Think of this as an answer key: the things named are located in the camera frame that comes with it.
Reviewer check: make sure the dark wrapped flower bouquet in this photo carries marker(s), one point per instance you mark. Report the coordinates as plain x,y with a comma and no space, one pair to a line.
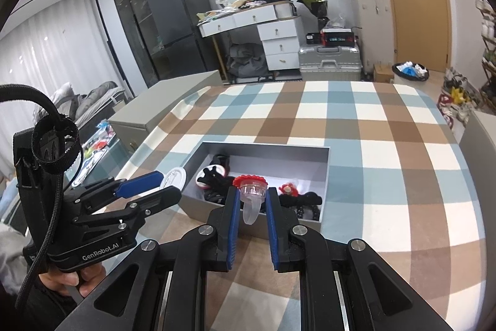
314,7

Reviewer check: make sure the plaid tablecloth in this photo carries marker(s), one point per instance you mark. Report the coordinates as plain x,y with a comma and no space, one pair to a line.
348,160

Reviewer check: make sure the silver suitcase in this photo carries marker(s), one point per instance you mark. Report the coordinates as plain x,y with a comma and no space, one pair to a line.
329,61

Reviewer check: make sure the black round hair accessory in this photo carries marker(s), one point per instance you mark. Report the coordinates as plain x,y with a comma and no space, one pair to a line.
221,160

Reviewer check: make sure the white desk with drawers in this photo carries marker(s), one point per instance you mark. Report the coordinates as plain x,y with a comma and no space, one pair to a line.
279,44

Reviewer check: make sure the white curtain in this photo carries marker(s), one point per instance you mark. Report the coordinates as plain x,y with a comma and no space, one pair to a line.
46,55

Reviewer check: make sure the pile of grey clothes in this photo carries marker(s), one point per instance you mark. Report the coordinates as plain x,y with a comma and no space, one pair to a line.
93,98

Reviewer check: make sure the grey cardboard box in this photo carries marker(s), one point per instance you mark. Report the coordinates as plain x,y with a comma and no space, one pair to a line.
267,152

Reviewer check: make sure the group of loose shoes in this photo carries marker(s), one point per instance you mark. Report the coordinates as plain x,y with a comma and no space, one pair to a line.
457,94

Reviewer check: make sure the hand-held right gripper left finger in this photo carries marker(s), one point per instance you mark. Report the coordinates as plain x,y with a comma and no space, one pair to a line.
231,226

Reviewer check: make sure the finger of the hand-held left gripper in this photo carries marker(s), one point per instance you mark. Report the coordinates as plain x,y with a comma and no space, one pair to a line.
155,199
139,183

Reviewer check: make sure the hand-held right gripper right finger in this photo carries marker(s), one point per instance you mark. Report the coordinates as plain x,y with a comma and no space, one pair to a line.
272,228

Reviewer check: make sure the dark glass cabinet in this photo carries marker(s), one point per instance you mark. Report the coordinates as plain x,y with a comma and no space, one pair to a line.
131,24

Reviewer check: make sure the white suitcase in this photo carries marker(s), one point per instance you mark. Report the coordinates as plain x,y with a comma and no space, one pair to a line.
372,32

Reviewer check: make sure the person's left forearm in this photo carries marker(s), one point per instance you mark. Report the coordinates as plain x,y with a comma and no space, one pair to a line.
38,313

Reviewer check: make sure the pile of desk clutter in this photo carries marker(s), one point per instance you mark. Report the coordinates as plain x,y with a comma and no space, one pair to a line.
232,7

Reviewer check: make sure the small black box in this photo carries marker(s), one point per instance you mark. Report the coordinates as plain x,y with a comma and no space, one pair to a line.
313,38

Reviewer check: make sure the black hair claw clip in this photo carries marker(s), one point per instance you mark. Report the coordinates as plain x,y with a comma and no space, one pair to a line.
213,181

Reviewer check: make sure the dark grey refrigerator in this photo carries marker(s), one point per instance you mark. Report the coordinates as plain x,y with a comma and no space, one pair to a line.
174,24

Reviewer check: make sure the black box with red print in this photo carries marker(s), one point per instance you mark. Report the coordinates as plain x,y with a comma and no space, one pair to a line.
338,38

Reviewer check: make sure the small brown cardboard box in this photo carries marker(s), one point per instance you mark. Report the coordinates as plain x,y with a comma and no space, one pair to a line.
383,74

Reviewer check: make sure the grey fabric bag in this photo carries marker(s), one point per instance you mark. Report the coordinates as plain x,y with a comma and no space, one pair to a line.
248,61

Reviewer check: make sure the person's left hand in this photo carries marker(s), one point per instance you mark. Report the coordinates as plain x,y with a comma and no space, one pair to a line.
66,281

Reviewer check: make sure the white round lid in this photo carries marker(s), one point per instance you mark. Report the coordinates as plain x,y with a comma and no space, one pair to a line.
176,176

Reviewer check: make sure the grey upholstered bench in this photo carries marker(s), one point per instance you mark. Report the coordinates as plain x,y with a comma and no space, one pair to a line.
480,148
166,102

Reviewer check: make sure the wooden shoe rack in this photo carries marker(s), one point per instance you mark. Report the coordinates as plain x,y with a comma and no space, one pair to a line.
489,75

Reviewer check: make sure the black basin with rags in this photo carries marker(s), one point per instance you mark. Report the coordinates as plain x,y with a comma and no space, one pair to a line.
410,72

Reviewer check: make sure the rows of racked shoes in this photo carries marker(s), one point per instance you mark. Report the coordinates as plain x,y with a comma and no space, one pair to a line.
488,28

